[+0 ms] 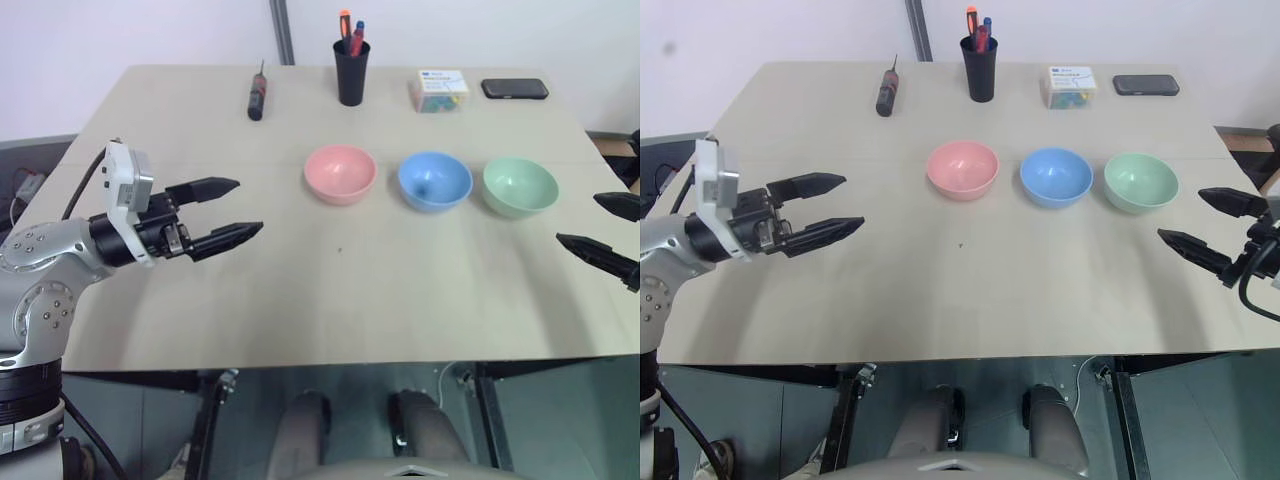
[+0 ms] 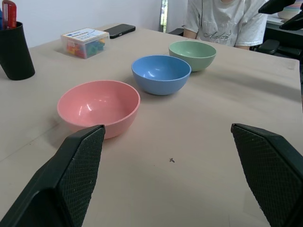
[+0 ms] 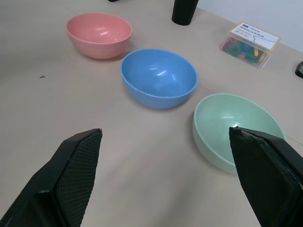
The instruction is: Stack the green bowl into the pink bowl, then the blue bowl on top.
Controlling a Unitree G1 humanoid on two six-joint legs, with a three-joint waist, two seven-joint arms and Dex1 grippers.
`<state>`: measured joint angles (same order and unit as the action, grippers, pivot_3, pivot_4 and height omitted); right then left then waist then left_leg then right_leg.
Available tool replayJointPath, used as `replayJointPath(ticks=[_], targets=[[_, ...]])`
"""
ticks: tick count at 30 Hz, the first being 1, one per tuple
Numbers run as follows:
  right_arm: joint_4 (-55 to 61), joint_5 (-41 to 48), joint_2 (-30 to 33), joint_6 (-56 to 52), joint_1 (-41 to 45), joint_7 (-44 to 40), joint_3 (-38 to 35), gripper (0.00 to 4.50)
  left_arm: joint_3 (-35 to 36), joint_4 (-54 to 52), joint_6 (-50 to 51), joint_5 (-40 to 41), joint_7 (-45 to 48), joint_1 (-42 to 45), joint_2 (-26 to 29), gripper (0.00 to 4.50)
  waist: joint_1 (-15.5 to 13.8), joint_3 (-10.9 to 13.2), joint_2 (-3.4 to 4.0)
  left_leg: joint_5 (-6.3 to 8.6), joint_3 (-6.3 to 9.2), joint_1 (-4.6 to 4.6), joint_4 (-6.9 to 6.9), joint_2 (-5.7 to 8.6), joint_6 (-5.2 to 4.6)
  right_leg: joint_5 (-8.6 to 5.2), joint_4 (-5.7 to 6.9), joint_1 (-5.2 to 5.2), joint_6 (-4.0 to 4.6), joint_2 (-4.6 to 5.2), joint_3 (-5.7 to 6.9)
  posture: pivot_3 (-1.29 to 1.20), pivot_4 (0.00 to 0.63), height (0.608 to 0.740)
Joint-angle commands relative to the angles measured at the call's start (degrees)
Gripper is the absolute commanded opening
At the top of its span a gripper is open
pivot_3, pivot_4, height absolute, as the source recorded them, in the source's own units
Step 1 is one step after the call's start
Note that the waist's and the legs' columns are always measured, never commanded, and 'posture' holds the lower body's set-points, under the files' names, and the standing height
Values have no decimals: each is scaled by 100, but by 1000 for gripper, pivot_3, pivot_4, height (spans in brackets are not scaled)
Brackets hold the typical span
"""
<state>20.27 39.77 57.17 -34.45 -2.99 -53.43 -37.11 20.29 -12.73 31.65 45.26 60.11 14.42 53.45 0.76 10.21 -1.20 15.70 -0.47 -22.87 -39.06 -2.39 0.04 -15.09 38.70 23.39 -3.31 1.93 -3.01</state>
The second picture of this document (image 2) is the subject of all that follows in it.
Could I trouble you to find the black office chair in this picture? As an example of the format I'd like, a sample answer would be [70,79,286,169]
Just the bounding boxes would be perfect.
[250,39,302,58]

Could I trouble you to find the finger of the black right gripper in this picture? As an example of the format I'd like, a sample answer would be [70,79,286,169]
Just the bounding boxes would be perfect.
[279,14,303,31]
[258,0,297,14]

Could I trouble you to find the red marker pen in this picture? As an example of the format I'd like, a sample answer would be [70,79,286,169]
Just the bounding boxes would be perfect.
[2,0,18,30]

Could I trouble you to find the pink-red plastic bowl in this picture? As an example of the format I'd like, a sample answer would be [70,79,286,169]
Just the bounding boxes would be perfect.
[56,80,141,140]

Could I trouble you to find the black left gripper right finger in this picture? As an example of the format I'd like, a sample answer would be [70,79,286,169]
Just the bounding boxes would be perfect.
[230,123,303,227]

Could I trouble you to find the clear box of colourful pieces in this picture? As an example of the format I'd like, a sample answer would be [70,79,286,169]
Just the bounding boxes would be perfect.
[60,27,110,60]

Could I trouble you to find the black pen cup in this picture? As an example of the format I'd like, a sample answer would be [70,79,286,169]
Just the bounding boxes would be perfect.
[0,21,36,81]

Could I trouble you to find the blue plastic bowl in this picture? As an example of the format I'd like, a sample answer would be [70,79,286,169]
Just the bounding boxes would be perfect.
[131,55,192,96]

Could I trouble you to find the green plastic bowl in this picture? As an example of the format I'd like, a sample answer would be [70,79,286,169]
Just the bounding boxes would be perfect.
[168,40,217,72]

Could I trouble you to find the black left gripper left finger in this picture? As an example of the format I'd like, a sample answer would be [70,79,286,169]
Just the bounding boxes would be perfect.
[0,124,106,227]

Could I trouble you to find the black smartphone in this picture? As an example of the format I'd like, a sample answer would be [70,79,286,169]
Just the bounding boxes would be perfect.
[103,23,136,40]

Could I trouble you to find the person in white t-shirt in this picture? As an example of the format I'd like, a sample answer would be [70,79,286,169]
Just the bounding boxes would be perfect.
[182,0,269,50]

